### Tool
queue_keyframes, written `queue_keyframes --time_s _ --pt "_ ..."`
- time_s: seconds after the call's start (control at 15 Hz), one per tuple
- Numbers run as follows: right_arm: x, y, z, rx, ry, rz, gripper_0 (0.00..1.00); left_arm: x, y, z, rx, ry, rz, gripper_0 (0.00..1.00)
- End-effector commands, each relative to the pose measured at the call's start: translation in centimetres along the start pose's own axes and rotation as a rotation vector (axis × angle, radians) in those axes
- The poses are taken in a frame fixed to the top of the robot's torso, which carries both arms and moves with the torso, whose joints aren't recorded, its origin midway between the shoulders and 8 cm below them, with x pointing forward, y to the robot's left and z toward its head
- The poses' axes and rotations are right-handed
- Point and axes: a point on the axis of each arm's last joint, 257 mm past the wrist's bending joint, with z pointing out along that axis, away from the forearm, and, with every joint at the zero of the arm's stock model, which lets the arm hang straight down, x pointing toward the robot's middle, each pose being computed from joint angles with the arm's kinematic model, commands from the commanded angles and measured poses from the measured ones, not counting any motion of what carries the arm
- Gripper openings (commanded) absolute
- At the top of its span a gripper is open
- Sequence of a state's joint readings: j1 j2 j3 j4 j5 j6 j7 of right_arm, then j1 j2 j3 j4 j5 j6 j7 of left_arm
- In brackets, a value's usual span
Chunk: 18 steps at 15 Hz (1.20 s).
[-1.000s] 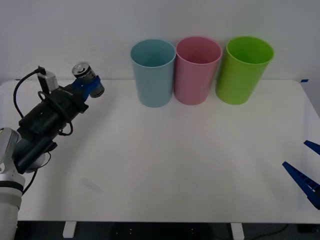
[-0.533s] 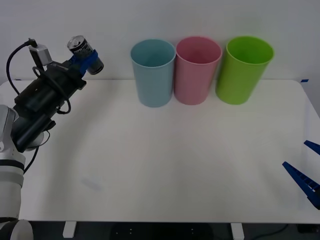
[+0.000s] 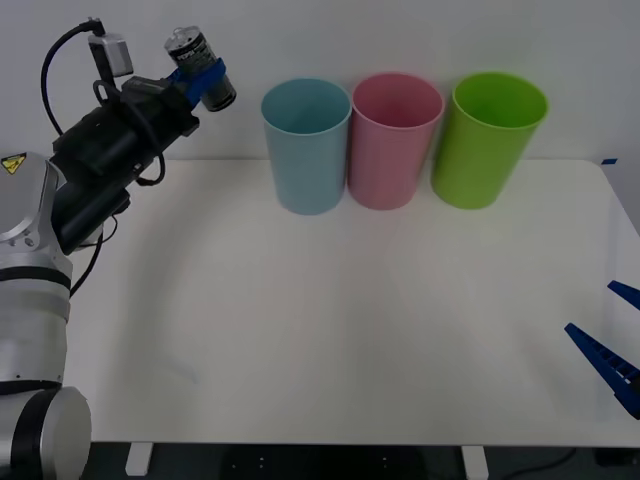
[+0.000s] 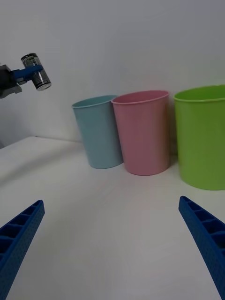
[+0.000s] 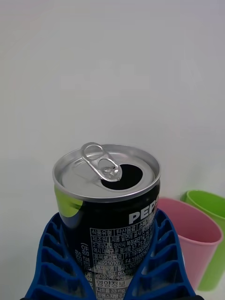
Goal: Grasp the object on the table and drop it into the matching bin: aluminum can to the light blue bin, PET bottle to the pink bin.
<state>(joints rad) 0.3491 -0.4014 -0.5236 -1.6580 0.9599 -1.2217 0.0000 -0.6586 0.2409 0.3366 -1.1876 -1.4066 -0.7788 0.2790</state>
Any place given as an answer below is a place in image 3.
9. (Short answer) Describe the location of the pale blue plastic bin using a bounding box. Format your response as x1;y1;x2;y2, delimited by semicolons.
260;78;352;217

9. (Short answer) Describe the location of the pink plastic bin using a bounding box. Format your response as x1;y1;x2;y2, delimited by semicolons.
348;73;446;212

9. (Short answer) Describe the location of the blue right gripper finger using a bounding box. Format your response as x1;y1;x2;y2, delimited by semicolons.
607;280;640;309
564;322;640;421

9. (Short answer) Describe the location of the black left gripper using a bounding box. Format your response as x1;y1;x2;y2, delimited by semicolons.
121;58;228;147

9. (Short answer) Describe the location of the green plastic bin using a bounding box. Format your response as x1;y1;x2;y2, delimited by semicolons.
429;72;550;211

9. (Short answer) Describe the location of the white table leg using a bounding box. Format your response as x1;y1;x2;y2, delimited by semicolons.
459;444;489;480
124;443;154;477

